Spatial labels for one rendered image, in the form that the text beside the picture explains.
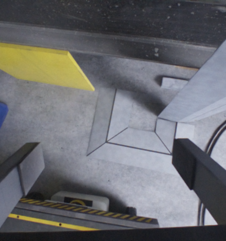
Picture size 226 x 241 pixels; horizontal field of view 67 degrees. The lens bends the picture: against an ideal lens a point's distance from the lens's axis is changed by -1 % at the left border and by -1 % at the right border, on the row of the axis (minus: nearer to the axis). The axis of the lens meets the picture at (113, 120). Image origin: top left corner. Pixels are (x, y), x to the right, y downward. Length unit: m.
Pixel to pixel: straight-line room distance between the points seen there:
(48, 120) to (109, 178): 0.47
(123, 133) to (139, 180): 0.25
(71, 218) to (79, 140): 0.43
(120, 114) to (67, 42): 0.46
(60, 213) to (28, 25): 0.66
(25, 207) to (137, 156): 0.53
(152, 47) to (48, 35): 0.35
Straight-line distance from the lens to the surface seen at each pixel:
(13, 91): 1.21
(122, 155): 0.92
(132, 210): 0.86
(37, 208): 0.73
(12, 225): 0.80
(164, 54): 0.58
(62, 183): 1.02
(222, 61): 0.35
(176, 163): 0.17
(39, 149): 0.17
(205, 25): 0.54
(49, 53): 0.67
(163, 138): 0.92
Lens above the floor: 0.92
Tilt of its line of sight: 80 degrees down
